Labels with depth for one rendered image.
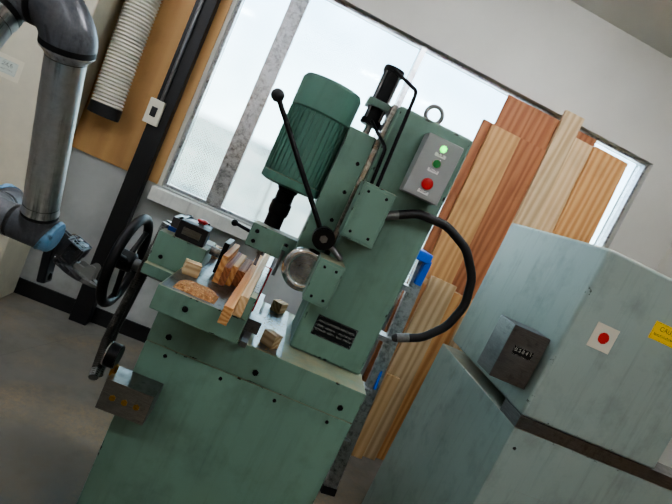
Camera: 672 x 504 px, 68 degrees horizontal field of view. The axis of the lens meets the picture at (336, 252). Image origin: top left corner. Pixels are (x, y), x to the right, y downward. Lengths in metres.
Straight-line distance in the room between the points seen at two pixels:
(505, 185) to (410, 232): 1.62
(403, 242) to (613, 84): 2.22
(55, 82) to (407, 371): 2.12
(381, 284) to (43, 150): 0.90
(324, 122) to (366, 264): 0.40
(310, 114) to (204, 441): 0.90
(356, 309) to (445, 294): 1.36
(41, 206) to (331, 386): 0.86
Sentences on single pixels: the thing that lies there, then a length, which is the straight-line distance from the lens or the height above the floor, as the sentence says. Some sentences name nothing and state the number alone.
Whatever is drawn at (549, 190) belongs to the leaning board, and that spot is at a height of 1.73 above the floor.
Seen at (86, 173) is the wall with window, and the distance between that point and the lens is 2.99.
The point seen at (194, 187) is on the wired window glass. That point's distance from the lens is 2.92.
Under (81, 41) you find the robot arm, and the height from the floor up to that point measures 1.31.
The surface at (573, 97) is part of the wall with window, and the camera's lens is 3.24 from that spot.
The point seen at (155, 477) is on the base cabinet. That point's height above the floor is 0.37.
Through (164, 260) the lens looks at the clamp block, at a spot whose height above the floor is 0.89.
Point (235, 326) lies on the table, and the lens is 1.16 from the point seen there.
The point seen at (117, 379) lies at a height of 0.62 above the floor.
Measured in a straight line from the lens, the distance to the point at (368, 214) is 1.27.
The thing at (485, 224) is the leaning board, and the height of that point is 1.41.
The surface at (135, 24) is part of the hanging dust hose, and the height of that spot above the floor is 1.55.
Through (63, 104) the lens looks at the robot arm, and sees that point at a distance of 1.32.
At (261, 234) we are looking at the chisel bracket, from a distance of 1.43.
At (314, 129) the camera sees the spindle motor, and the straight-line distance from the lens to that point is 1.37.
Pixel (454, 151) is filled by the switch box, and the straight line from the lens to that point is 1.33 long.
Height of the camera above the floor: 1.26
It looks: 7 degrees down
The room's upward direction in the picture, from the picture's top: 25 degrees clockwise
